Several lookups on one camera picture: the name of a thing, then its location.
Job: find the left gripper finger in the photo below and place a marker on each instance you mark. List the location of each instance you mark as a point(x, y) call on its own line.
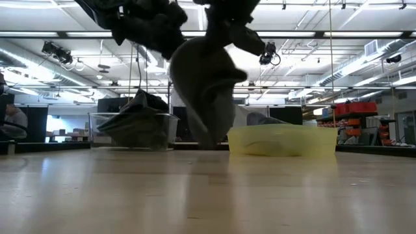
point(170, 44)

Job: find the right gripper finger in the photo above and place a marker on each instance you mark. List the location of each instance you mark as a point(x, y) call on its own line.
point(219, 32)

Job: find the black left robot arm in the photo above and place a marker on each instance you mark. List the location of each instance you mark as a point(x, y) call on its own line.
point(97, 11)

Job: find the black monitor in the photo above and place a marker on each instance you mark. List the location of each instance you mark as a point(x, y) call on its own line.
point(110, 105)

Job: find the grey cloth panel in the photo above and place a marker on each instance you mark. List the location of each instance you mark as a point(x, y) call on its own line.
point(240, 117)

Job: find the black partition panel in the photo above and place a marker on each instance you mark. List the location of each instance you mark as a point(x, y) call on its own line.
point(286, 115)

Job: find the clear plastic bin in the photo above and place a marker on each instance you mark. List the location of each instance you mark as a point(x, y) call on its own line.
point(97, 130)

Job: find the yellow plastic bin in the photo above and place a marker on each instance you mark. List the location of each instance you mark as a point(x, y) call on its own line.
point(282, 139)

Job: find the black cabinet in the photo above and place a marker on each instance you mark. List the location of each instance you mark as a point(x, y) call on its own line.
point(35, 123)

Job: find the red storage bins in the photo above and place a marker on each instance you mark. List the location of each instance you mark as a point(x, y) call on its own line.
point(356, 108)

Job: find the shelf with orange bins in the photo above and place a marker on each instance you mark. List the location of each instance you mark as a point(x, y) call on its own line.
point(357, 130)

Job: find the person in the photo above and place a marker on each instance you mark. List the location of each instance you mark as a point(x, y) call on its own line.
point(14, 122)

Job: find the black light bar frame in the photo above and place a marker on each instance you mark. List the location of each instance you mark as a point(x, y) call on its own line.
point(292, 37)

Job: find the black hanging camera rig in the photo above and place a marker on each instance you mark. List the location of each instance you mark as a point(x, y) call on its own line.
point(58, 53)

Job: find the black aluminium table frame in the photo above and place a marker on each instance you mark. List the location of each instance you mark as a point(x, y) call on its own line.
point(48, 148)

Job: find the small black wall camera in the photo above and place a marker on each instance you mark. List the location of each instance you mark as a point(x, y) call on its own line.
point(394, 59)

